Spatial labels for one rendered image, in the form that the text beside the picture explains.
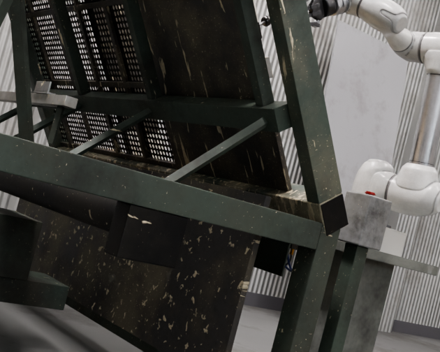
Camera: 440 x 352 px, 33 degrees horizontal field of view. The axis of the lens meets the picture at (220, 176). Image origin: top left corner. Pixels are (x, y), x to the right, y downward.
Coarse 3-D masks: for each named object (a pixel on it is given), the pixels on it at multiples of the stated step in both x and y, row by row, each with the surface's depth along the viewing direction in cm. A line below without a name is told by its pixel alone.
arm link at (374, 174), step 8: (368, 160) 318; (376, 160) 315; (360, 168) 317; (368, 168) 313; (376, 168) 312; (384, 168) 312; (392, 168) 314; (360, 176) 314; (368, 176) 312; (376, 176) 310; (384, 176) 309; (392, 176) 309; (360, 184) 313; (368, 184) 311; (376, 184) 309; (384, 184) 307; (360, 192) 312; (376, 192) 309; (384, 192) 307
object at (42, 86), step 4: (36, 84) 305; (40, 84) 302; (44, 84) 298; (48, 84) 295; (36, 88) 304; (40, 88) 301; (44, 88) 297; (48, 88) 294; (36, 92) 302; (40, 92) 300; (44, 92) 296; (48, 92) 294
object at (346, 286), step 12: (348, 252) 260; (360, 252) 259; (348, 264) 259; (360, 264) 260; (348, 276) 258; (360, 276) 260; (336, 288) 261; (348, 288) 257; (336, 300) 259; (348, 300) 258; (336, 312) 258; (348, 312) 259; (336, 324) 257; (348, 324) 260; (324, 336) 260; (336, 336) 257; (324, 348) 259; (336, 348) 257
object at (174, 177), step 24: (0, 0) 173; (0, 24) 176; (24, 24) 277; (24, 48) 277; (24, 72) 277; (24, 96) 279; (0, 120) 381; (24, 120) 280; (48, 120) 340; (264, 120) 237; (96, 144) 284; (192, 168) 222
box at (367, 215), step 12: (348, 192) 263; (348, 204) 262; (360, 204) 257; (372, 204) 255; (384, 204) 259; (348, 216) 260; (360, 216) 256; (372, 216) 256; (384, 216) 260; (348, 228) 259; (360, 228) 254; (372, 228) 257; (384, 228) 260; (348, 240) 258; (360, 240) 254; (372, 240) 257
